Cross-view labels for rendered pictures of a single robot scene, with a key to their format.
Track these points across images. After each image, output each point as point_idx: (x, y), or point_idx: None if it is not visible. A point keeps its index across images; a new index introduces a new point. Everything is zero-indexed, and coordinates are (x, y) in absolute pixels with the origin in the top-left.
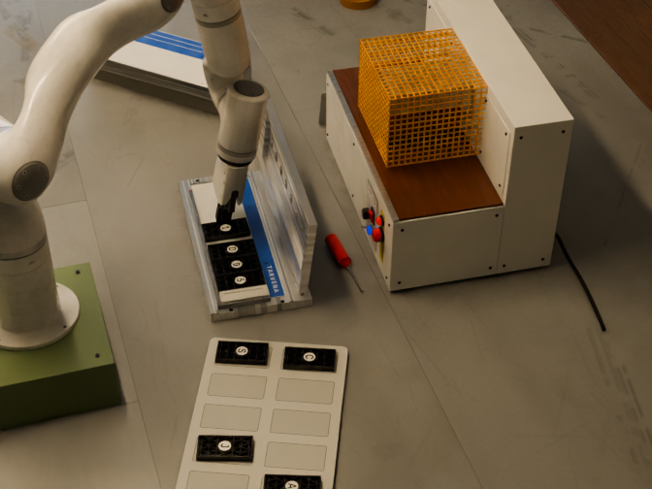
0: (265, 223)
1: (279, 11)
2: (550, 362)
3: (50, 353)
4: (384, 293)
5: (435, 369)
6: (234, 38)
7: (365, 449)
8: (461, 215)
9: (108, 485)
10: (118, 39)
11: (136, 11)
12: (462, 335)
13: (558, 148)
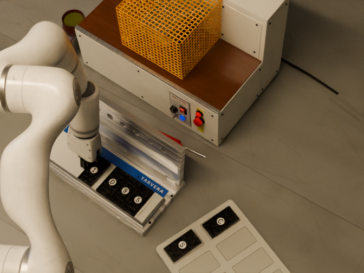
0: (111, 150)
1: None
2: (331, 132)
3: None
4: (214, 148)
5: (283, 178)
6: (80, 72)
7: (296, 254)
8: (245, 83)
9: None
10: (53, 143)
11: (64, 121)
12: (276, 147)
13: (284, 14)
